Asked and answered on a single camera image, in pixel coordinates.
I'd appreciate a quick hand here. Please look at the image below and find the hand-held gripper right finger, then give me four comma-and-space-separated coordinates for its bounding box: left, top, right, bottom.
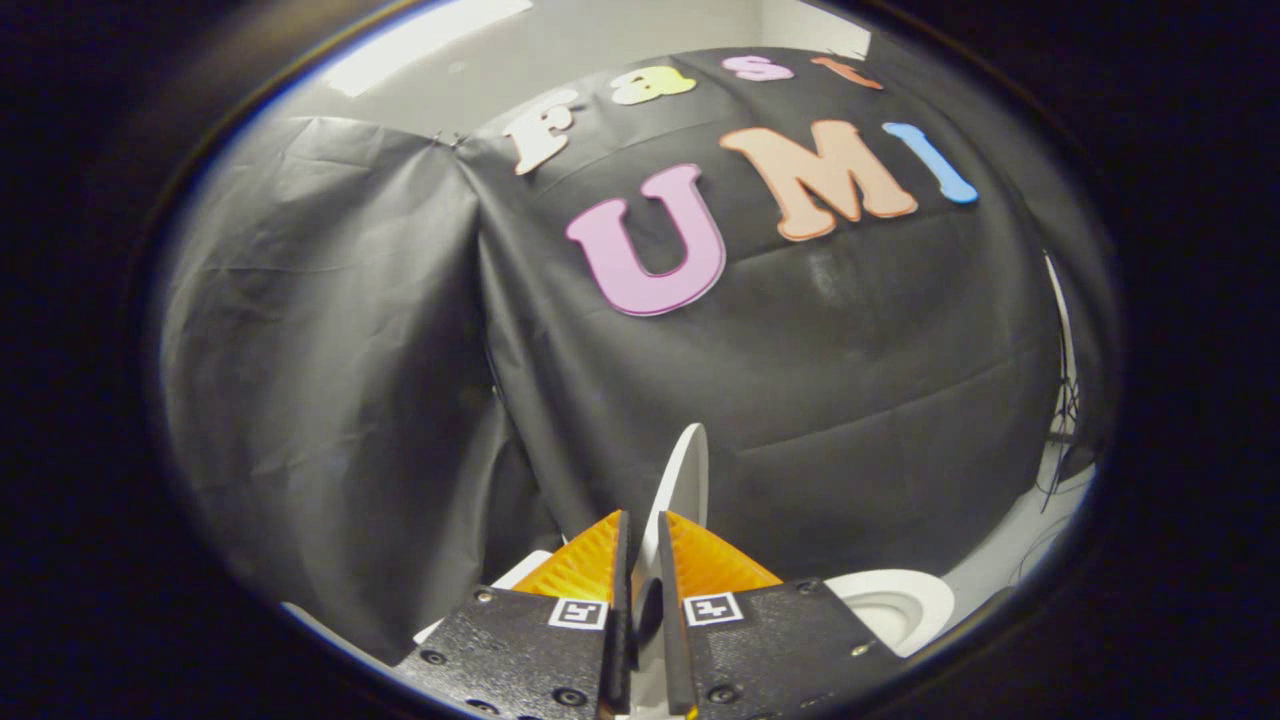
657, 511, 907, 720

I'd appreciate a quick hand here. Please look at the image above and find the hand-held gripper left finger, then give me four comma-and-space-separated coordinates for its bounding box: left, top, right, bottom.
395, 510, 633, 720

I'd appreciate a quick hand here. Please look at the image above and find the white toilet lid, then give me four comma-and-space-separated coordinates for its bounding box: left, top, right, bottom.
630, 423, 711, 720

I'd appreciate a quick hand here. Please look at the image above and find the white toilet with tank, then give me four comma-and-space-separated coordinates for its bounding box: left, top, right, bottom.
415, 548, 957, 659

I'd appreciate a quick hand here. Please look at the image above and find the black backdrop cloth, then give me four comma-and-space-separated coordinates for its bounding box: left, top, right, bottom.
155, 45, 1117, 663

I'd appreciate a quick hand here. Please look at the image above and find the black tripod stand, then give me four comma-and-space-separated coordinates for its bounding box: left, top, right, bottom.
1038, 360, 1085, 513

